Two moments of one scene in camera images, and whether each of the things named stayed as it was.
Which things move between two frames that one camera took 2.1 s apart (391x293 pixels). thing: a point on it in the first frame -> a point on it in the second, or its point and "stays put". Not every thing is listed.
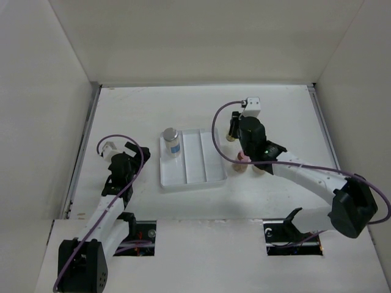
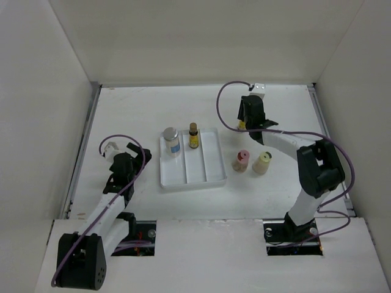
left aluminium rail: x=95 y=91 stays put
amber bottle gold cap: x=230 y=138 -> x=193 y=136
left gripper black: x=137 y=159 stays put
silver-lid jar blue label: x=172 y=142 stays put
